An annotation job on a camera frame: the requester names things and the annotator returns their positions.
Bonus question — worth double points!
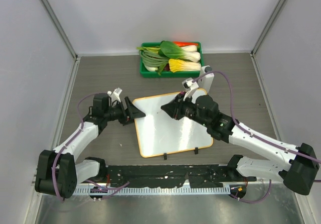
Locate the white radish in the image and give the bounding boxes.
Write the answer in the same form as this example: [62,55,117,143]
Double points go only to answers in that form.
[145,66,158,72]

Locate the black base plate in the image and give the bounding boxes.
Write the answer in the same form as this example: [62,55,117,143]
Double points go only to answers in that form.
[89,164,256,188]

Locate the green bok choy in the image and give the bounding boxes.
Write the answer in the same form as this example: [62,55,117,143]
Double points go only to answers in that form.
[160,41,201,62]

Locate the white slotted cable duct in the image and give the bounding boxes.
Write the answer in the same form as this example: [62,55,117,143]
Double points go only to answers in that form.
[72,185,230,196]

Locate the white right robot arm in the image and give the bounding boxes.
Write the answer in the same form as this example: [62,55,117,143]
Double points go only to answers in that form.
[160,92,319,195]

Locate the orange-framed whiteboard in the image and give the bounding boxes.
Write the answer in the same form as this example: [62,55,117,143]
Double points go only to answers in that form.
[133,92,214,158]

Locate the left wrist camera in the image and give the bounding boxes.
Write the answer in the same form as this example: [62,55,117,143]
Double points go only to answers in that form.
[107,87,122,103]

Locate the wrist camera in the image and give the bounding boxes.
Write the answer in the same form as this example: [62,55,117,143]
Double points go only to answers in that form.
[107,87,122,103]
[182,78,199,100]

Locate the green plastic tray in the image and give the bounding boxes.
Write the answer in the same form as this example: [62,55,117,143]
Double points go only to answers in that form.
[138,42,205,78]

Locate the orange carrot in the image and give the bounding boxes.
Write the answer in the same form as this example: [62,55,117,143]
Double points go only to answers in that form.
[173,41,199,47]

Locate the yellow-leaf cabbage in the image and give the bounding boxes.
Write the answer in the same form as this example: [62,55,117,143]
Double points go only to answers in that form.
[169,59,201,72]

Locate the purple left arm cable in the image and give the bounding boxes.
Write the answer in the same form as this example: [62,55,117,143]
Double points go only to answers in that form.
[51,92,130,202]

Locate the green long beans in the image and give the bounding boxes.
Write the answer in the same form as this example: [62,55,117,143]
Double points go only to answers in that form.
[137,47,169,67]

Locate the white plastic bottle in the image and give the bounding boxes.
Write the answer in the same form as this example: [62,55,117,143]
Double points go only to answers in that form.
[198,65,214,93]

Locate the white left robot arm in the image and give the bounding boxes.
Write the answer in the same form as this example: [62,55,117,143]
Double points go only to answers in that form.
[35,90,145,201]

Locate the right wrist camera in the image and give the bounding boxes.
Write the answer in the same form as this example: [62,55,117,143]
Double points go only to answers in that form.
[182,78,199,100]

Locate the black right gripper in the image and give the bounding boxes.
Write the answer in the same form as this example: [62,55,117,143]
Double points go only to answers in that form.
[162,91,210,128]

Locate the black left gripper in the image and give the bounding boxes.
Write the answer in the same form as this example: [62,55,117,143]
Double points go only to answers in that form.
[104,97,145,126]

